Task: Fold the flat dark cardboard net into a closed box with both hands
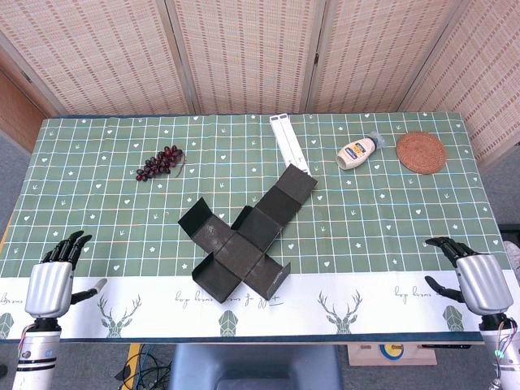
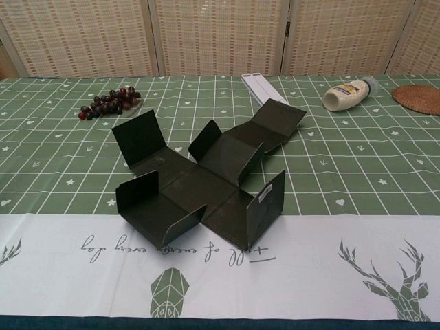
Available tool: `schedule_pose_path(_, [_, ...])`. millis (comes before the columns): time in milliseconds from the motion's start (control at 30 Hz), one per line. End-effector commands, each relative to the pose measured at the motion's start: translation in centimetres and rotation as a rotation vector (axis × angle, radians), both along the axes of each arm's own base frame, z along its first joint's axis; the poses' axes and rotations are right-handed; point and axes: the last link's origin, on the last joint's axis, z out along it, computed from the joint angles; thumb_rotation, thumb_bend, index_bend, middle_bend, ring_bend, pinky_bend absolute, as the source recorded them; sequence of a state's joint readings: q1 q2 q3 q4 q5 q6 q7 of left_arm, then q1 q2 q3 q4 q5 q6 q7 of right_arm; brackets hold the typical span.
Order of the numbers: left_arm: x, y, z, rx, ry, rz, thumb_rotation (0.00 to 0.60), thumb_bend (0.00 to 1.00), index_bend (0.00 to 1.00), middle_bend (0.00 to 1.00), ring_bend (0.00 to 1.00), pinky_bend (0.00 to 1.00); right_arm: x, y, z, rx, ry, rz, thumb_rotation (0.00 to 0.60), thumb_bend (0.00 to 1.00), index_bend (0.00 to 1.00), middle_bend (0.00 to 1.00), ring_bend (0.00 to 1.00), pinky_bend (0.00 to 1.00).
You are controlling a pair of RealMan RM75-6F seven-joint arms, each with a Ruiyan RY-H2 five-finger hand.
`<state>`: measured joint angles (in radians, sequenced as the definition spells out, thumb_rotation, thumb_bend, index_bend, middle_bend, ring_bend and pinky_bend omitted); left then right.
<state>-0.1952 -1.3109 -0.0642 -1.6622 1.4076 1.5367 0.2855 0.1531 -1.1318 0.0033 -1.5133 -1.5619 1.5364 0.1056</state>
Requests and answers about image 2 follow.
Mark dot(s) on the black folding box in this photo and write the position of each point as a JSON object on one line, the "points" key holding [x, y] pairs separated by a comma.
{"points": [[192, 185]]}

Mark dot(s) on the woven bamboo folding screen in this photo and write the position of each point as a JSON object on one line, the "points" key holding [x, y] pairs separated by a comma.
{"points": [[206, 34]]}

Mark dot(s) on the cream mayonnaise squeeze bottle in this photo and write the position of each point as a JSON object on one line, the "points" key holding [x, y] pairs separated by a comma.
{"points": [[347, 94]]}

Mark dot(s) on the green checked tablecloth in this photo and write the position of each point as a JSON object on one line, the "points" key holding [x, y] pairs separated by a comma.
{"points": [[68, 172]]}

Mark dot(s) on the round brown woven coaster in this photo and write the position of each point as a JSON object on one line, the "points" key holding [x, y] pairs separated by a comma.
{"points": [[419, 98]]}

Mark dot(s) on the dark red grape bunch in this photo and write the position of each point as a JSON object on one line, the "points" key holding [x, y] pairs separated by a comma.
{"points": [[110, 101]]}

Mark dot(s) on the white folding stand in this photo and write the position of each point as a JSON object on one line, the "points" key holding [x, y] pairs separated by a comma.
{"points": [[256, 84]]}

